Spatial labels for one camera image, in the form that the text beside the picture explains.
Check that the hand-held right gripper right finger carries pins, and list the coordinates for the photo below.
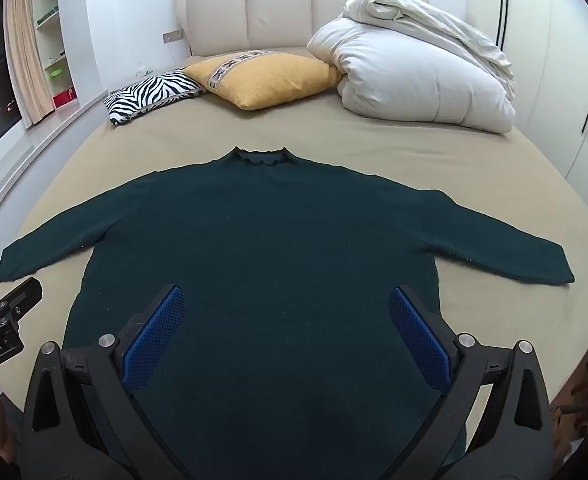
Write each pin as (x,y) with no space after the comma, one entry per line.
(418,340)

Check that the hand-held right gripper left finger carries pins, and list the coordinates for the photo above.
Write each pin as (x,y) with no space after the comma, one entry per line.
(156,340)

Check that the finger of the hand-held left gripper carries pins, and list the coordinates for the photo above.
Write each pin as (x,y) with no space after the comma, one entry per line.
(16,300)

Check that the dark green sweater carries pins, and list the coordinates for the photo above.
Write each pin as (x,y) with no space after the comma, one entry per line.
(274,240)

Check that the white window ledge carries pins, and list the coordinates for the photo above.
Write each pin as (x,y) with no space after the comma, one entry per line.
(34,140)

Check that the brown wooden furniture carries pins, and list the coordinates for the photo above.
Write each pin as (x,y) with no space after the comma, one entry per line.
(581,400)

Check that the red box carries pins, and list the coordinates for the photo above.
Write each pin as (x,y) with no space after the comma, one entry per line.
(65,98)

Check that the bed with beige sheet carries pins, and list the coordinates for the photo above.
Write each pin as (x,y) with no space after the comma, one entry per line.
(184,130)

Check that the zebra striped pillow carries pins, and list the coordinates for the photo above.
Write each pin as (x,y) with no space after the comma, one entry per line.
(149,92)

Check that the beige curtain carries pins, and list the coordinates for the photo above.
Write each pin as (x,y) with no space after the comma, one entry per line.
(24,45)

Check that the white folded duvet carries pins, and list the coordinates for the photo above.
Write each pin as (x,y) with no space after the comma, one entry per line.
(413,75)

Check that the yellow pillow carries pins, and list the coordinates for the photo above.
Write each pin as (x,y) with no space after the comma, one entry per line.
(274,77)

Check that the white wardrobe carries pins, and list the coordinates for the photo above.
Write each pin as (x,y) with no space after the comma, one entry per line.
(538,60)

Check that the beige padded headboard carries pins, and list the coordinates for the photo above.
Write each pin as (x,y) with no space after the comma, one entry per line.
(274,15)

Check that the white wall shelf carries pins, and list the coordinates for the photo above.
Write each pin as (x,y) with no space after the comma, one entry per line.
(49,25)

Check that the wall switch panel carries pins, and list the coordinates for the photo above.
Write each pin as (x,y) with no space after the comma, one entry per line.
(172,36)

